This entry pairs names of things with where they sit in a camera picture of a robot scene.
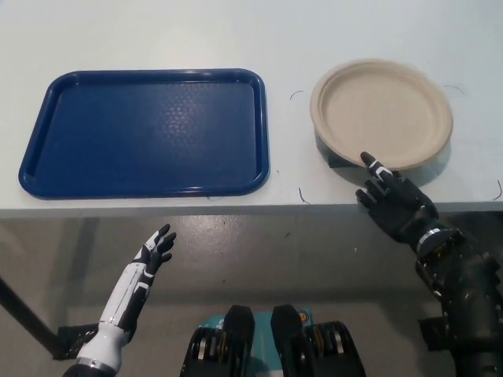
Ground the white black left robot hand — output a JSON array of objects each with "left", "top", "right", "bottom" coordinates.
[{"left": 76, "top": 224, "right": 177, "bottom": 371}]

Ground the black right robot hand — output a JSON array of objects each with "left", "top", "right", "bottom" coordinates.
[{"left": 355, "top": 151, "right": 439, "bottom": 243}]

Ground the beige paper plate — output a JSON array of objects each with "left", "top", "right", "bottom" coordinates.
[{"left": 309, "top": 58, "right": 455, "bottom": 172}]

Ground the black table foot plate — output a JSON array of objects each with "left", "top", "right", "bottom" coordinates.
[
  {"left": 53, "top": 324, "right": 99, "bottom": 361},
  {"left": 417, "top": 317, "right": 449, "bottom": 351}
]

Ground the blue plastic tray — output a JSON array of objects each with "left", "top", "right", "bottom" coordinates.
[{"left": 18, "top": 68, "right": 272, "bottom": 197}]

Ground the grey perforated plastic basket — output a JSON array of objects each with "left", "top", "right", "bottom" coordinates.
[{"left": 314, "top": 132, "right": 332, "bottom": 164}]

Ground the black table leg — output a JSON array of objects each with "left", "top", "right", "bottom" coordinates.
[{"left": 0, "top": 274, "right": 60, "bottom": 354}]

